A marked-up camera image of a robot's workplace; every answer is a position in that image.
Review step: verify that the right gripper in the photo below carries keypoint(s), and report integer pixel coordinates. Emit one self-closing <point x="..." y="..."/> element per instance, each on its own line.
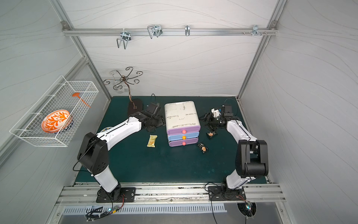
<point x="209" y="120"/>

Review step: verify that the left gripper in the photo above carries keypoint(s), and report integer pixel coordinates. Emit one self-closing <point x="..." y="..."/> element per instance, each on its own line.
<point x="158" y="121"/>

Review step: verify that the black cookie packet one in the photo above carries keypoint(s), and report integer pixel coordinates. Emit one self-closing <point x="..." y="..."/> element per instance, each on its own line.
<point x="211" y="134"/>

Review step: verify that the gold cookie packet one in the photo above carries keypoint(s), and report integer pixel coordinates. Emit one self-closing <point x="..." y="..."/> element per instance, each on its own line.
<point x="152" y="140"/>

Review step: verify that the purple drawer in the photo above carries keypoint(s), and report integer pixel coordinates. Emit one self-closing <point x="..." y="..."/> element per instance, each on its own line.
<point x="183" y="142"/>
<point x="183" y="130"/>

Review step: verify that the blue drawer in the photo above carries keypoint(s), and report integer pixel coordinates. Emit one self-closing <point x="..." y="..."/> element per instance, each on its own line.
<point x="183" y="136"/>

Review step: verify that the black cookie packet two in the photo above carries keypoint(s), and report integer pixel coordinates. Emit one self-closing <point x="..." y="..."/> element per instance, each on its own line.
<point x="202" y="148"/>

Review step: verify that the white drawer cabinet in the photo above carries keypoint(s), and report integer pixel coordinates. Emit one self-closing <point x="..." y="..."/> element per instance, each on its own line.
<point x="180" y="115"/>

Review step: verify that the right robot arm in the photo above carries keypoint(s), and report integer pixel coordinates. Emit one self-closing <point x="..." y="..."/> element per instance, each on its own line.
<point x="251" y="161"/>

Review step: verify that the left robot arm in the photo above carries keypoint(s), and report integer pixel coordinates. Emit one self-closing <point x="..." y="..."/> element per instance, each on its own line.
<point x="94" y="151"/>

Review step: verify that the black metal mug tree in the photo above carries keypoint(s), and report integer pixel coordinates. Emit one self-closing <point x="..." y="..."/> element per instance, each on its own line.
<point x="122" y="83"/>

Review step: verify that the blue yellow patterned bowl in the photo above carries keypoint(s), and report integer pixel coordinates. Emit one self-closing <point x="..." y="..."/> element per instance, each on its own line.
<point x="106" y="129"/>

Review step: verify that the orange spatula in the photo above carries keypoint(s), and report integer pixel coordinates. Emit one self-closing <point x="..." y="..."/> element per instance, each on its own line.
<point x="77" y="95"/>

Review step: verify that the white vent grille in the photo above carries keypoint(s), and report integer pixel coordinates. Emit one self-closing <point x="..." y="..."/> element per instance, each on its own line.
<point x="199" y="208"/>

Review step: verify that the metal hook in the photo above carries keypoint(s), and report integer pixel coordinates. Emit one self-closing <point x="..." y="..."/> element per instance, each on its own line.
<point x="255" y="32"/>
<point x="187" y="30"/>
<point x="123" y="39"/>
<point x="154" y="31"/>

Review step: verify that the orange patterned plate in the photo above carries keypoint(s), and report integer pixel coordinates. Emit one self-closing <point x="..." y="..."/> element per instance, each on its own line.
<point x="56" y="121"/>

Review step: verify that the left wiring bundle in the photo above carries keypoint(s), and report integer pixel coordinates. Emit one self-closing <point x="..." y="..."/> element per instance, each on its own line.
<point x="100" y="212"/>

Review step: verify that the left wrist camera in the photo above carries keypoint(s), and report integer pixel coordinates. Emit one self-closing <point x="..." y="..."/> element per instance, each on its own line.
<point x="153" y="109"/>

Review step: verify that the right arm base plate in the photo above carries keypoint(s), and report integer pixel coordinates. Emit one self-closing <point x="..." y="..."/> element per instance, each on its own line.
<point x="226" y="193"/>

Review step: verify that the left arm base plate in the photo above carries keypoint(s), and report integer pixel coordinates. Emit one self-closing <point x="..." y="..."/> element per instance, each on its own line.
<point x="119" y="194"/>

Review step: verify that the white wire basket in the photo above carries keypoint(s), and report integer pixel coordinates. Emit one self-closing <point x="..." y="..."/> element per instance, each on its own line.
<point x="57" y="97"/>

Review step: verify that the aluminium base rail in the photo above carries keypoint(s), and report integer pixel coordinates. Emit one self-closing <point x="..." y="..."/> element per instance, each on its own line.
<point x="169" y="193"/>

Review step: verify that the aluminium top rail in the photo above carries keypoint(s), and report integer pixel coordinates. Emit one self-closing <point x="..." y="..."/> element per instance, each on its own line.
<point x="167" y="32"/>

